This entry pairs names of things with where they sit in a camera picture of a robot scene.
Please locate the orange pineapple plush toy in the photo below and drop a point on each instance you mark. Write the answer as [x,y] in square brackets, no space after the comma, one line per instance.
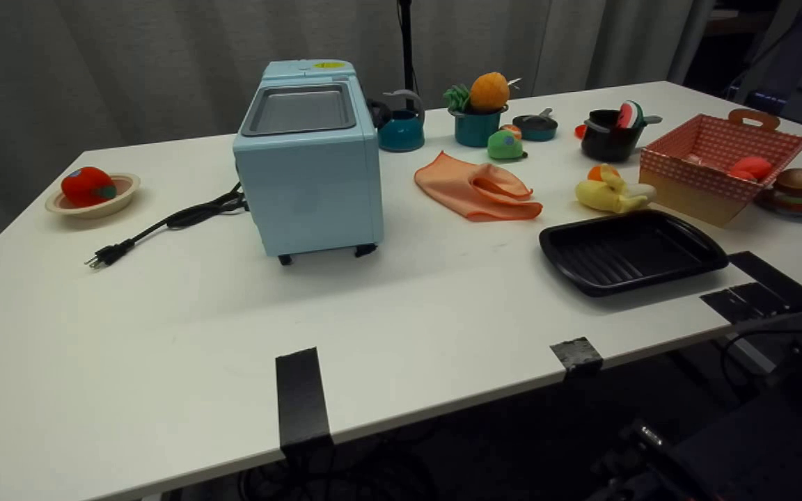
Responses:
[489,92]

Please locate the blue toy pot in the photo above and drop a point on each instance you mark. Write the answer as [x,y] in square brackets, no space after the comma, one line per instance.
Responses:
[474,129]

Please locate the orange folded cloth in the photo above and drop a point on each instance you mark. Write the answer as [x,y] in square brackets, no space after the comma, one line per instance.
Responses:
[461,184]

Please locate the small orange fruit plush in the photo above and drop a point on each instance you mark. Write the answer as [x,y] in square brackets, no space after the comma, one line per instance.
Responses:
[599,174]

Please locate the yellow banana plush toy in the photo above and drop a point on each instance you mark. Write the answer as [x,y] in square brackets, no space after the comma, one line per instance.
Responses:
[612,196]

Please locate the blue toy kettle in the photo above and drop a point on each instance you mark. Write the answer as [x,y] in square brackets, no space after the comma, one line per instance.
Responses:
[401,135]

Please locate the light blue toaster oven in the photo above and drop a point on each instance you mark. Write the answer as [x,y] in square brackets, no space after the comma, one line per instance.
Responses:
[307,184]

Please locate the red tomato on plate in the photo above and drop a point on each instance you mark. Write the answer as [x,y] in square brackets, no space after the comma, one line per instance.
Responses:
[96,209]

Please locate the watermelon slice plush toy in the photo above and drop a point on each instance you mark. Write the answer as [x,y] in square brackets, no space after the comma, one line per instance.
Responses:
[630,115]

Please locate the black grill tray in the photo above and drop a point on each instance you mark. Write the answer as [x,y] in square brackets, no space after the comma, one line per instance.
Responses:
[626,255]

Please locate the short black tape patch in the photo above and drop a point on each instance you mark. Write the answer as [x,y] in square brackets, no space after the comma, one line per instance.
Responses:
[726,303]

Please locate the long black tape strip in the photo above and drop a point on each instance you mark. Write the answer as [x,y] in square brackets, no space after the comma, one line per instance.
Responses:
[303,399]

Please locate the small black tape piece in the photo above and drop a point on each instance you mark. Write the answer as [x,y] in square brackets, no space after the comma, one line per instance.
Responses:
[577,356]

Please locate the black toy pot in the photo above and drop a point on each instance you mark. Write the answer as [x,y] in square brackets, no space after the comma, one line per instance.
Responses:
[605,139]

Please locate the wide black tape strip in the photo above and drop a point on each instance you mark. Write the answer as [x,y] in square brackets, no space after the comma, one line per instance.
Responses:
[772,280]

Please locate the red checkered basket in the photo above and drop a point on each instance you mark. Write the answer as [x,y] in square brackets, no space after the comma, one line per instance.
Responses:
[697,156]

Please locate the grey curtain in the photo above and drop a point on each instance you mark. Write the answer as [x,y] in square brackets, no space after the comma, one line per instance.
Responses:
[141,65]

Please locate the black tripod stand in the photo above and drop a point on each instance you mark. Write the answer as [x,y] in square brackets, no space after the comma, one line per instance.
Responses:
[407,46]

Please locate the blue toy pan with lid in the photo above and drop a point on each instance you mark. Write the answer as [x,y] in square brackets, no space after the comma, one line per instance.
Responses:
[536,125]

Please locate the small orange half plush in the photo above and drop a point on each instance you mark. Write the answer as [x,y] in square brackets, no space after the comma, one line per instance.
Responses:
[514,132]

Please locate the red tomato plush toy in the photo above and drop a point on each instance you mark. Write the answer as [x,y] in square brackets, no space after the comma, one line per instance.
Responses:
[85,184]

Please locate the green plush fruit toy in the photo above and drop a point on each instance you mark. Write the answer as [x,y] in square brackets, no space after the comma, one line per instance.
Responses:
[506,145]

